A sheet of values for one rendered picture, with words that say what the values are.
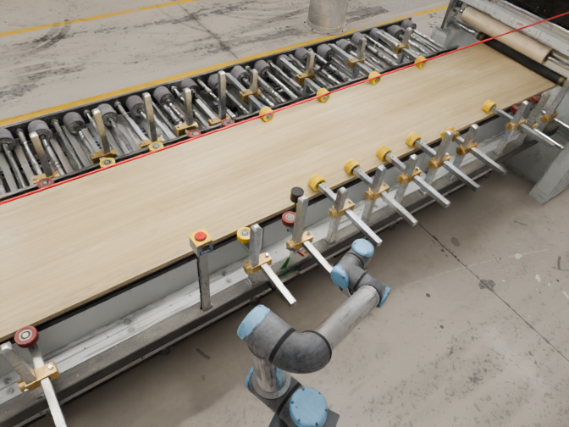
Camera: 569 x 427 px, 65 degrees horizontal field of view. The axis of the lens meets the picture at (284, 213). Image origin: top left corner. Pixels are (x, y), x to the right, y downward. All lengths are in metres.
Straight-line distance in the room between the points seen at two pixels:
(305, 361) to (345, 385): 1.56
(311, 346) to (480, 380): 1.97
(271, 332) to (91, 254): 1.15
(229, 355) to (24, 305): 1.23
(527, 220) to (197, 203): 2.83
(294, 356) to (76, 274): 1.18
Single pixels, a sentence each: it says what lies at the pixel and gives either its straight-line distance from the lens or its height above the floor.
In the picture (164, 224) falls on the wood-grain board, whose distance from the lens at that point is 2.25.
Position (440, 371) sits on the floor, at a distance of 3.07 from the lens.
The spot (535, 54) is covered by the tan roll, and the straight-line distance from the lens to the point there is 4.10.
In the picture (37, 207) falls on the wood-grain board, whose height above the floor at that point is 0.90.
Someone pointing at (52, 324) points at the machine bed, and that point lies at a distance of 2.17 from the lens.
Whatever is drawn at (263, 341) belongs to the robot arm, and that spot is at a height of 1.42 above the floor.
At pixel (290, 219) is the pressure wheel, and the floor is 0.91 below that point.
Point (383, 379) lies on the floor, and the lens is 2.92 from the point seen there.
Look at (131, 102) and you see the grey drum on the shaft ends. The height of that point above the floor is 0.85.
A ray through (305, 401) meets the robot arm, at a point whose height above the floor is 0.87.
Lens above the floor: 2.60
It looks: 48 degrees down
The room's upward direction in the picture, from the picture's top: 7 degrees clockwise
